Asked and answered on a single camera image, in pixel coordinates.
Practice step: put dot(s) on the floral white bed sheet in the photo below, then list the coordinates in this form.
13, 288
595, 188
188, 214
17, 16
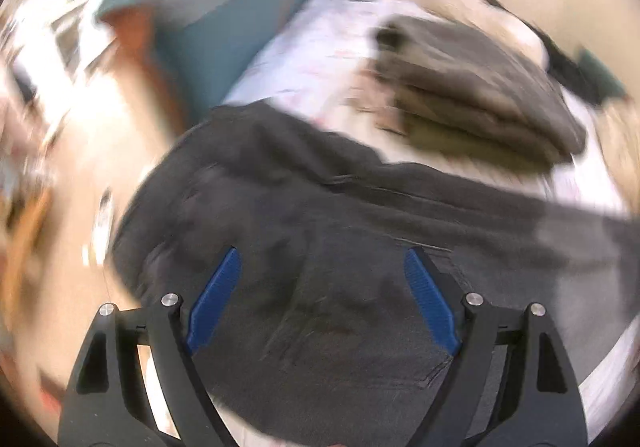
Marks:
310, 52

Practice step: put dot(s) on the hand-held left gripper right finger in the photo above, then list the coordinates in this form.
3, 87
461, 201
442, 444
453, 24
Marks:
430, 299

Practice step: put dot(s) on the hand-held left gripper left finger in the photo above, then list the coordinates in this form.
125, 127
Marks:
215, 297

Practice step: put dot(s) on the cream pillow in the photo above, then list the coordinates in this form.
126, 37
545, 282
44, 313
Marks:
500, 27

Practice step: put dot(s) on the stack of folded pants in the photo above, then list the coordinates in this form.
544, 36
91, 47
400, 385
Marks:
475, 92

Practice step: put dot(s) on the dark grey pants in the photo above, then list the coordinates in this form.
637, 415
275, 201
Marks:
325, 227

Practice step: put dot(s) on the dark crumpled clothes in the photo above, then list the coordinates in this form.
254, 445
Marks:
590, 72

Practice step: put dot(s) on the teal bed frame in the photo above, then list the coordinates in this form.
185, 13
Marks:
225, 42

